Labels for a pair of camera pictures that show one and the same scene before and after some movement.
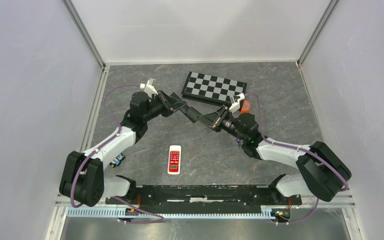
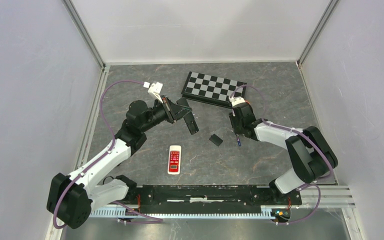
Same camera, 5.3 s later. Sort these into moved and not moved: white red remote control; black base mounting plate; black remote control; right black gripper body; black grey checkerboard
Moved: right black gripper body; black remote control
Not moved: black base mounting plate; black grey checkerboard; white red remote control
